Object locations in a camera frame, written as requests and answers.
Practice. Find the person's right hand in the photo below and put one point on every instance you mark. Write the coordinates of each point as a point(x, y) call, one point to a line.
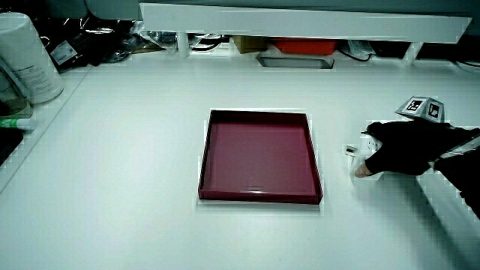
point(407, 148)

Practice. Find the person's right forearm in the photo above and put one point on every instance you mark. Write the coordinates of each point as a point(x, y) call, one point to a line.
point(462, 176)

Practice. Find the grey flat metal tray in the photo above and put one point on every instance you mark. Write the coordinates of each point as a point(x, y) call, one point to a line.
point(295, 62)

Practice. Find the orange plastic box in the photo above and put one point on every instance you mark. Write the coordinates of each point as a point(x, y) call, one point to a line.
point(304, 46)

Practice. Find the dark red square tray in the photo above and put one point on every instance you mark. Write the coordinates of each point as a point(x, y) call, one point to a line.
point(258, 157)

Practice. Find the white raised shelf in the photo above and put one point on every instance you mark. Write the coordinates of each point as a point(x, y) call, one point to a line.
point(300, 24)

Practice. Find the brown cardboard box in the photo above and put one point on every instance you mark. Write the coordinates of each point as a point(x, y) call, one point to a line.
point(249, 44)

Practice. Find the clear plastic bag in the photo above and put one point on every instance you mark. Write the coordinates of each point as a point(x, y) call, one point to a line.
point(150, 38)

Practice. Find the black plastic bag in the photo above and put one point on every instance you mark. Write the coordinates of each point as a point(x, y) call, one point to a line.
point(80, 41)

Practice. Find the green and white tube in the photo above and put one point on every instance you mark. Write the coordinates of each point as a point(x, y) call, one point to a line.
point(18, 123)

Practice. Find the white cylindrical container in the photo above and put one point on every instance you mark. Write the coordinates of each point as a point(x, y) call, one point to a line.
point(26, 56)

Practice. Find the black flat object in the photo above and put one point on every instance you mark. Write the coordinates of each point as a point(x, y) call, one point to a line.
point(7, 142)

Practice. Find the clear glass jar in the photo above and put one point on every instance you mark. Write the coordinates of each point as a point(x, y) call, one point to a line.
point(10, 98)

